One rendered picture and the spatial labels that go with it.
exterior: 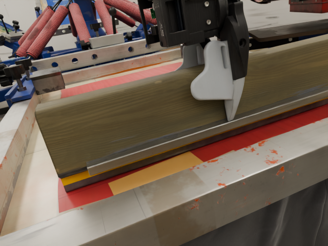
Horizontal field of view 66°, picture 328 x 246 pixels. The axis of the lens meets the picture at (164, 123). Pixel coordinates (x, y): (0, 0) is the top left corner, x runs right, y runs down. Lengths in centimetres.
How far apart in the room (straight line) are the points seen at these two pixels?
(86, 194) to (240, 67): 21
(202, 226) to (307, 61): 25
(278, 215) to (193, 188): 26
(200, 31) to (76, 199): 21
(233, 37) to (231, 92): 6
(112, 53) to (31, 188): 70
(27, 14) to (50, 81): 419
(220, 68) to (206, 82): 2
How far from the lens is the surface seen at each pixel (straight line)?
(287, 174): 24
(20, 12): 491
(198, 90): 26
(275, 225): 45
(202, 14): 26
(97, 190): 29
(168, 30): 24
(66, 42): 486
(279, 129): 36
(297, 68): 37
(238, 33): 26
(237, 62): 27
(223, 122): 30
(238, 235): 41
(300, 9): 156
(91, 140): 27
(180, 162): 30
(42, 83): 72
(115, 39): 102
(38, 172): 37
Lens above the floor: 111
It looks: 23 degrees down
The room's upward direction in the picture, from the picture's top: 10 degrees counter-clockwise
